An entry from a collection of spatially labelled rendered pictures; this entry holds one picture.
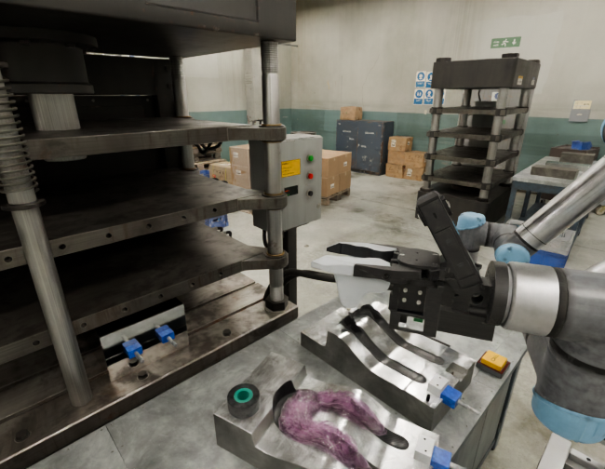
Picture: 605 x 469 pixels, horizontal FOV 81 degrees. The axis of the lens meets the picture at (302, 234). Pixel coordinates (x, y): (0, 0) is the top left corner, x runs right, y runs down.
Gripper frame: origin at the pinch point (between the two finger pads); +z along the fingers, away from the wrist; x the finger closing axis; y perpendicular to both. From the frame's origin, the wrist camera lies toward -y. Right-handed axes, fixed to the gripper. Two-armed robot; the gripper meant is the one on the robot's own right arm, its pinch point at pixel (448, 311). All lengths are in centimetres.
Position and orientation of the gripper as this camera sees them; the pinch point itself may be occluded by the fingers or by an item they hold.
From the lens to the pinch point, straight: 134.3
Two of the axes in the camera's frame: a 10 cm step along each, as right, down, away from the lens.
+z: 0.0, 9.3, 3.6
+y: 6.9, 2.6, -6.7
